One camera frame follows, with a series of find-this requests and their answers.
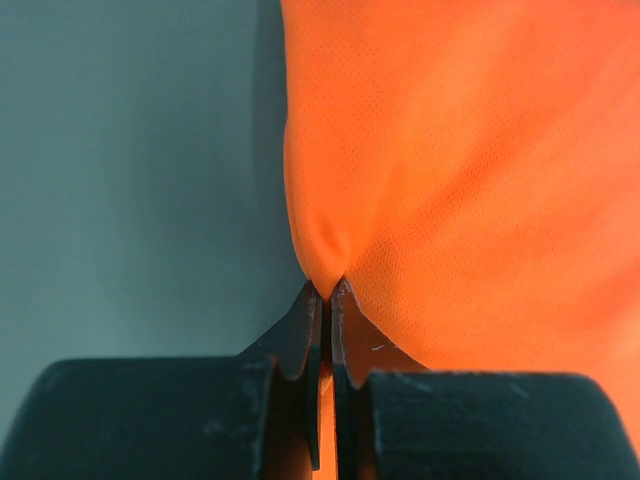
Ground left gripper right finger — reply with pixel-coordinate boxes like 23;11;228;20
330;281;639;479

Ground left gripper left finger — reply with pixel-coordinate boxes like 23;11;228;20
1;285;322;479

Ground orange t shirt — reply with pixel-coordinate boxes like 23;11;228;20
281;1;639;479

